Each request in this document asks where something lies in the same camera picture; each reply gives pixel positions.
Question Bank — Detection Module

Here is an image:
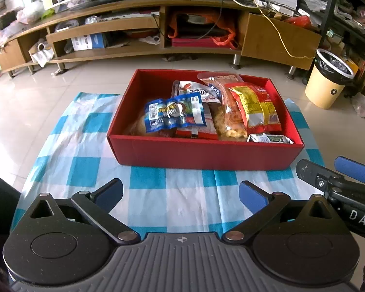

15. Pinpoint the red cardboard box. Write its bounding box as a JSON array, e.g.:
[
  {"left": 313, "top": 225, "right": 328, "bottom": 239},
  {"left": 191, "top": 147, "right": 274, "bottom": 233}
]
[{"left": 107, "top": 69, "right": 305, "bottom": 171}]

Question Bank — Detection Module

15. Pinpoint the red white small packet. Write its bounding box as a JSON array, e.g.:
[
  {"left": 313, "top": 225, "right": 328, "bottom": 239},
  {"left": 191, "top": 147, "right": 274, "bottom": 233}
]
[{"left": 176, "top": 103, "right": 218, "bottom": 140}]

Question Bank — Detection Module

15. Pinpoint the wooden TV stand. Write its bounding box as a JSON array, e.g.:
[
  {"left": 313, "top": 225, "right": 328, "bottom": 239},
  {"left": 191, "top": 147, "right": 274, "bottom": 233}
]
[{"left": 0, "top": 0, "right": 320, "bottom": 72}]

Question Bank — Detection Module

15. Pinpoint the yellow cable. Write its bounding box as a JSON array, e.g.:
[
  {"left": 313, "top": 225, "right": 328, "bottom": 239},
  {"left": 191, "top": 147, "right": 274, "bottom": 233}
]
[{"left": 200, "top": 0, "right": 316, "bottom": 60}]

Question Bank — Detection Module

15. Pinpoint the round bun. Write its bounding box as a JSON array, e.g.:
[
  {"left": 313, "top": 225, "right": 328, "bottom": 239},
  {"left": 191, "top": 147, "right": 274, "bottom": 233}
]
[{"left": 123, "top": 113, "right": 177, "bottom": 138}]

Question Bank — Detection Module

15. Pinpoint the orange plastic bag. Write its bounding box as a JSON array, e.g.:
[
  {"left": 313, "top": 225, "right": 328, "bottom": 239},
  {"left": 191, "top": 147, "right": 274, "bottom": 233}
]
[{"left": 167, "top": 12, "right": 239, "bottom": 49}]

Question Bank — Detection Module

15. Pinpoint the black metal shelf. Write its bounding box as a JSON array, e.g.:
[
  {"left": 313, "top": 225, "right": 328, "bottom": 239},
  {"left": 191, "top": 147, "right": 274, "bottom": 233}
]
[{"left": 297, "top": 0, "right": 365, "bottom": 98}]

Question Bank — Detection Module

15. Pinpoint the orange spicy strips packet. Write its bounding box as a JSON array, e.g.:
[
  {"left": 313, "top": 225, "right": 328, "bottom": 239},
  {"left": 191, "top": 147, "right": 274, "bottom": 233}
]
[{"left": 197, "top": 72, "right": 243, "bottom": 122}]

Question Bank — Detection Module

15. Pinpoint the red plastic bag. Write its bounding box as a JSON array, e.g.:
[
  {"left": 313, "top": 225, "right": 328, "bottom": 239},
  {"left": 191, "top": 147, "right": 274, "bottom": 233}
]
[{"left": 284, "top": 15, "right": 312, "bottom": 29}]

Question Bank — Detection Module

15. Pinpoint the Kapron wafer packet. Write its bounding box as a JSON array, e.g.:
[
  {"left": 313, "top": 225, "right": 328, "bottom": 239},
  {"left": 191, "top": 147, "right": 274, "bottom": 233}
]
[{"left": 247, "top": 133, "right": 293, "bottom": 144}]

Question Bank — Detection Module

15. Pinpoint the yellow trash bin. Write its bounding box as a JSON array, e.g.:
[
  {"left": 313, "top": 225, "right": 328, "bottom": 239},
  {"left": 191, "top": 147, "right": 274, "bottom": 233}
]
[{"left": 305, "top": 48, "right": 355, "bottom": 110}]

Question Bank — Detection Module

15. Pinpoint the white duck gizzard packet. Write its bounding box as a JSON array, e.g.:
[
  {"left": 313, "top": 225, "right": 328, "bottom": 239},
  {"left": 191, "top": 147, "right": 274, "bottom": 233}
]
[{"left": 171, "top": 81, "right": 222, "bottom": 104}]

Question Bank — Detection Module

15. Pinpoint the blue white checkered cloth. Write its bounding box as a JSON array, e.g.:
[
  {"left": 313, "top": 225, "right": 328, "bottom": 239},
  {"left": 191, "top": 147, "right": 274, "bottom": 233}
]
[{"left": 14, "top": 92, "right": 314, "bottom": 235}]

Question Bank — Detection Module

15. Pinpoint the blue coconut jelly packet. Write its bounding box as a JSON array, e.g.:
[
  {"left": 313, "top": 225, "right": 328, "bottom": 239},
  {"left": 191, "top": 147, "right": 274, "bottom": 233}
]
[{"left": 144, "top": 92, "right": 206, "bottom": 133}]

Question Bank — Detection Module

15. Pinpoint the waffle snack clear bag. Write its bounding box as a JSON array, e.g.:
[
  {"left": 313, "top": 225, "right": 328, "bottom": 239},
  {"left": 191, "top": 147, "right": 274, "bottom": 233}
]
[{"left": 210, "top": 105, "right": 247, "bottom": 142}]

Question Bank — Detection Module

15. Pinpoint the red yellow snack bag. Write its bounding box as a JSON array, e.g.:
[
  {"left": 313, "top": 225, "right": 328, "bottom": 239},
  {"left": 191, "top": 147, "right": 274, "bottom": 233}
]
[{"left": 225, "top": 82, "right": 282, "bottom": 134}]

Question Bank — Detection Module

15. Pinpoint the blue white carton box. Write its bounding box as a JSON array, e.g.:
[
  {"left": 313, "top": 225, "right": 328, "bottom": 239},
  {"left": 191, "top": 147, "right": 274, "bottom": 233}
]
[{"left": 71, "top": 33, "right": 107, "bottom": 51}]

